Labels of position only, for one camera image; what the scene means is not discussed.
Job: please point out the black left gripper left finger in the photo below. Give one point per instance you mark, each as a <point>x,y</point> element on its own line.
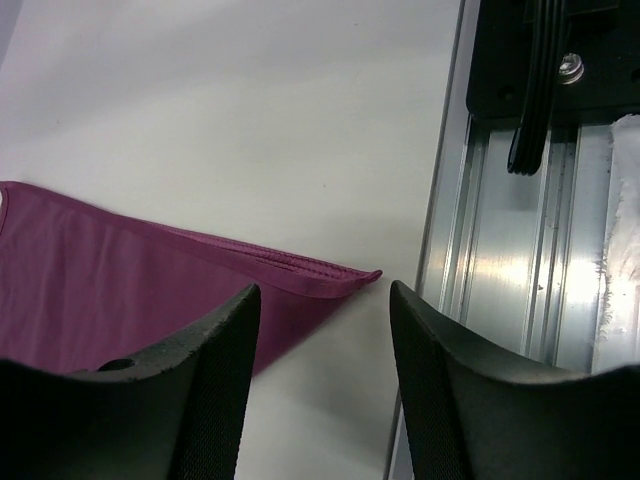
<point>174,410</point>

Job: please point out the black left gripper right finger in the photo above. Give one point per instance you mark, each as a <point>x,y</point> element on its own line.
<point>475,410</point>

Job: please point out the purple cloth napkin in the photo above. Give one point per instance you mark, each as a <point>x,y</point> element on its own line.
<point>81,286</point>

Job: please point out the aluminium front rail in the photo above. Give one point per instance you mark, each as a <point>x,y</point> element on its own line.
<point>532,234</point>

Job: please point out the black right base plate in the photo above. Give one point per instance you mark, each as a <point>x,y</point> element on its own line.
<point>587,53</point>

